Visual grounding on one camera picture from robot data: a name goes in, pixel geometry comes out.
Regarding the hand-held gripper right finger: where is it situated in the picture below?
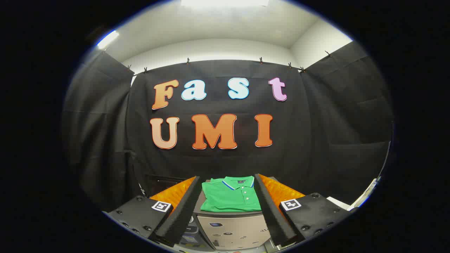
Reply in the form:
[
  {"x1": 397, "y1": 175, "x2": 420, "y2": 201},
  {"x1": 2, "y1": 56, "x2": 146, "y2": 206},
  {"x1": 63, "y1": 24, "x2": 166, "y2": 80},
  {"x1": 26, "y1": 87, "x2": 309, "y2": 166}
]
[{"x1": 254, "y1": 173, "x2": 358, "y2": 247}]

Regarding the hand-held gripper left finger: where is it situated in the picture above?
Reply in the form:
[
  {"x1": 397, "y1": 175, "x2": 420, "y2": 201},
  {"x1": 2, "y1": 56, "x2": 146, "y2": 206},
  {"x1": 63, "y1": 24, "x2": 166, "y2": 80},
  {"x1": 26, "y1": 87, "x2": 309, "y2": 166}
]
[{"x1": 105, "y1": 176, "x2": 203, "y2": 247}]

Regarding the green polo shirt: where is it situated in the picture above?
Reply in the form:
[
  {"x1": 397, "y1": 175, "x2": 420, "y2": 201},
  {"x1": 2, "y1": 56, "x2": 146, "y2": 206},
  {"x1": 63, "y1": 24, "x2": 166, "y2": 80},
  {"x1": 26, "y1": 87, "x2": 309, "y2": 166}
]
[{"x1": 200, "y1": 176, "x2": 263, "y2": 213}]

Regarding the black backdrop cloth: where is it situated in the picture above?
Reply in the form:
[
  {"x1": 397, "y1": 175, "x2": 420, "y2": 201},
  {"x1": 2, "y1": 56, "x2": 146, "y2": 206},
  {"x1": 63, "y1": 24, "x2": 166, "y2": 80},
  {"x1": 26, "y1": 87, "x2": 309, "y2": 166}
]
[{"x1": 60, "y1": 40, "x2": 394, "y2": 213}]

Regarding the white paper sheet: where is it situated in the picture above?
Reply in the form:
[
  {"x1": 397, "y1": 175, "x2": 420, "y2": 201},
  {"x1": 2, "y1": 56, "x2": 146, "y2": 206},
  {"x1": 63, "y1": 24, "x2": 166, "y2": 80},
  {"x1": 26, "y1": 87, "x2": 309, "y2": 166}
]
[{"x1": 326, "y1": 196, "x2": 352, "y2": 211}]

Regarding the row of cloth clips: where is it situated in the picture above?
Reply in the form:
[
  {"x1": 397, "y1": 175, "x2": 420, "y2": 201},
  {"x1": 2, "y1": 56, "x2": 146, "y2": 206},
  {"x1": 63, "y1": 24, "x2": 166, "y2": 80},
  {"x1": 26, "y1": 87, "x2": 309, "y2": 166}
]
[{"x1": 102, "y1": 47, "x2": 333, "y2": 74}]

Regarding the ceiling light strip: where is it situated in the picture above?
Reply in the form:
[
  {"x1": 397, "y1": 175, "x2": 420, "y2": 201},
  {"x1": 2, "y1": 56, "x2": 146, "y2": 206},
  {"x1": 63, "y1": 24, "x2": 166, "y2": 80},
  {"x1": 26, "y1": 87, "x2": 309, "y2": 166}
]
[{"x1": 96, "y1": 30, "x2": 120, "y2": 50}]

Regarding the ceiling light panel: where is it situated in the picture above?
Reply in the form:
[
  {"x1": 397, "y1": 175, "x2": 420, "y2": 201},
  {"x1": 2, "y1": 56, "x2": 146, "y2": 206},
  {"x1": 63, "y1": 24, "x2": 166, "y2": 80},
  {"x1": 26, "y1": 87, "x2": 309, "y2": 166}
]
[{"x1": 181, "y1": 0, "x2": 270, "y2": 8}]

